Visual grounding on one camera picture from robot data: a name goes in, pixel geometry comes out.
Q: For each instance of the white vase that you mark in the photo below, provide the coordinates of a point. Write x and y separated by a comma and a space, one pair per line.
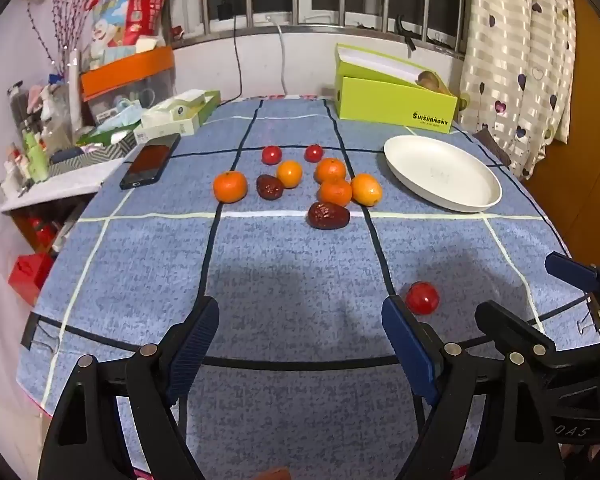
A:
73, 95

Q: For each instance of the green white tissue box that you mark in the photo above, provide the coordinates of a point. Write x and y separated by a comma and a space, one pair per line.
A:
180, 110

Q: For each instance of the lime green cardboard box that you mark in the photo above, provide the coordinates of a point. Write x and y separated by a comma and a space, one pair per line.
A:
380, 105

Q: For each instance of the green bottle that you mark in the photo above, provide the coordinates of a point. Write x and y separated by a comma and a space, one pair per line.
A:
37, 160

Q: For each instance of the black hook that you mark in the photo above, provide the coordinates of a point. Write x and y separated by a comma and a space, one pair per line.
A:
404, 30

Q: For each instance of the brown checked cushion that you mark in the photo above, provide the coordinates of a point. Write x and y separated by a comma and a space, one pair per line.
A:
492, 145

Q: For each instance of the black smartphone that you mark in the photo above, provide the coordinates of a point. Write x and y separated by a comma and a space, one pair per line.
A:
150, 160

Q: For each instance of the small mandarin orange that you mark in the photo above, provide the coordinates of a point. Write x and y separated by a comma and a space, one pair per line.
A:
289, 173

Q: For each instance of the red printed gift bag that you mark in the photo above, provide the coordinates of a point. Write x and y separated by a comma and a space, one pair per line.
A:
140, 5

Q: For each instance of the wooden wardrobe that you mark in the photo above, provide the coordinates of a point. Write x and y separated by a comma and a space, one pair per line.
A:
590, 160

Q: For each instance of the red cherry tomato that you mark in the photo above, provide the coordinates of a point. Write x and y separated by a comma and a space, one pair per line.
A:
422, 298
271, 155
313, 152

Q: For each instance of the black binder clip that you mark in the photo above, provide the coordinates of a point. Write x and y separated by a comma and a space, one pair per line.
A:
29, 332
587, 325

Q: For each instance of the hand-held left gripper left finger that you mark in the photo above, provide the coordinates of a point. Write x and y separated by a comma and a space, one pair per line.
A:
195, 345

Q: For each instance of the white side shelf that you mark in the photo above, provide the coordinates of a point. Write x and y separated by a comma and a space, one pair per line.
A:
65, 185

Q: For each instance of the red box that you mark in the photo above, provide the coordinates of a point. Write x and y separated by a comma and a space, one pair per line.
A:
27, 277

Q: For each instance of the white round plate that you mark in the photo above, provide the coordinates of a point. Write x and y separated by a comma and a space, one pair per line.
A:
440, 175

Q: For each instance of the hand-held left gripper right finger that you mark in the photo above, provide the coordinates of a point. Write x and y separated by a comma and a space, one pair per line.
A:
410, 350

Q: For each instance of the metal window railing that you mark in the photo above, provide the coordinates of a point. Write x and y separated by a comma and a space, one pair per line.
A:
330, 30

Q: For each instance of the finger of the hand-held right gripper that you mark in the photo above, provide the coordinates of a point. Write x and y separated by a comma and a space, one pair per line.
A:
505, 322
570, 270

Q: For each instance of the purple blossom branches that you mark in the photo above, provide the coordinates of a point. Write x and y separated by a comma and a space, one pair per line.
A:
62, 20

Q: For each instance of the clear bin with orange lid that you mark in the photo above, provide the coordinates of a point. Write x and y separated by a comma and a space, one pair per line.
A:
130, 72

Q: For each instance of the heart print striped curtain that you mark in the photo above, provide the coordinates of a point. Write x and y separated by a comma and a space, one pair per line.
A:
510, 35

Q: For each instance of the dark red jujube date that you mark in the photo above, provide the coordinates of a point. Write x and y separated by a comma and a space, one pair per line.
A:
270, 187
328, 215

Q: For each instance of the zigzag patterned box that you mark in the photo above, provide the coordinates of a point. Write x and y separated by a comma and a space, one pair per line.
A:
95, 152

